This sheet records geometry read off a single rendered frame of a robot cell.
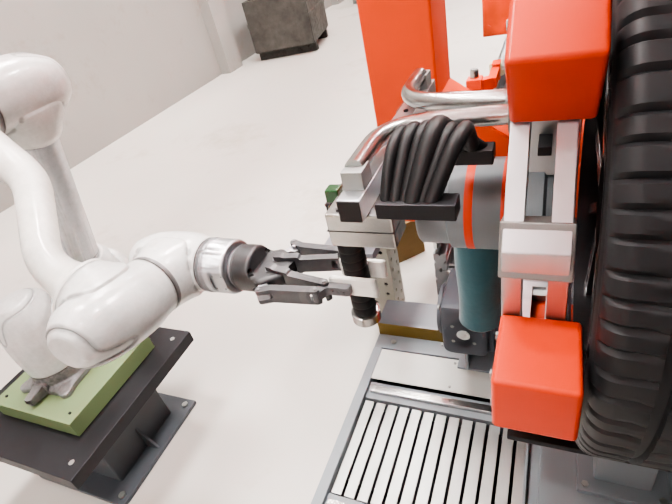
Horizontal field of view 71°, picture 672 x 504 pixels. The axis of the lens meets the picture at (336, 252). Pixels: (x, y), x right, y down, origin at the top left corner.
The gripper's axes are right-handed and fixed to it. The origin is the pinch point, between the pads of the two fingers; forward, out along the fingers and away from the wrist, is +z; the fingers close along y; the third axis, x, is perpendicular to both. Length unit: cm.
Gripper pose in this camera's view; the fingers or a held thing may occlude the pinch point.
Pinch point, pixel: (359, 276)
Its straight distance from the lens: 67.3
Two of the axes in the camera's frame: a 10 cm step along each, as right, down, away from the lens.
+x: -2.0, -8.0, -5.7
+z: 9.1, 0.6, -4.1
